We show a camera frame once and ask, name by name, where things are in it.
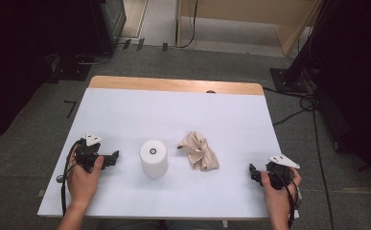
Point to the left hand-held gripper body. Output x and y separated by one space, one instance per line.
87 156

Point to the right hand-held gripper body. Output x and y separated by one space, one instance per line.
279 177

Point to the white cylinder speaker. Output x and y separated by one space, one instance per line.
153 163

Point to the beige quilted cloth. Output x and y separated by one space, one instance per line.
200 153

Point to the person's right hand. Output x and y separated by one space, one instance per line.
280 204

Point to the person's left hand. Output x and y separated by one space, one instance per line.
82 188

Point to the white table cover sheet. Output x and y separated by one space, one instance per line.
180 108

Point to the flat black stand base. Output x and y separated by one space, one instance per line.
73 72

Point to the black stand with square base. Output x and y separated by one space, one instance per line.
288 80

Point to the dark curtain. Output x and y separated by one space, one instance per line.
20 64
359 80

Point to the black cabinet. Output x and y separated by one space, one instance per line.
108 25

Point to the light wooden shelf unit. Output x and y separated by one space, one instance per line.
237 9

